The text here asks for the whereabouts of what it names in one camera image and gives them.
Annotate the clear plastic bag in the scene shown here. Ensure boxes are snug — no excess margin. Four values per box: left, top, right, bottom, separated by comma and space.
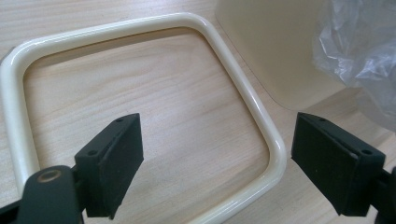
312, 0, 396, 133

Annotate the cream bin rim ring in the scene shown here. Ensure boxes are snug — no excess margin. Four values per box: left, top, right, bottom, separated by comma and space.
0, 12, 288, 224

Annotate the cream plastic trash bin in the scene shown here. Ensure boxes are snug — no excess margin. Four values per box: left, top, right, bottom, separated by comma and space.
214, 0, 356, 111

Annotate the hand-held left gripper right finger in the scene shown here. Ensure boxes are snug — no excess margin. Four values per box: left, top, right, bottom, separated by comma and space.
290, 111, 387, 217

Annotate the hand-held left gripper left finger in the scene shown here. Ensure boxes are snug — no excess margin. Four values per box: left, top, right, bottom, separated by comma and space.
74, 112, 145, 220

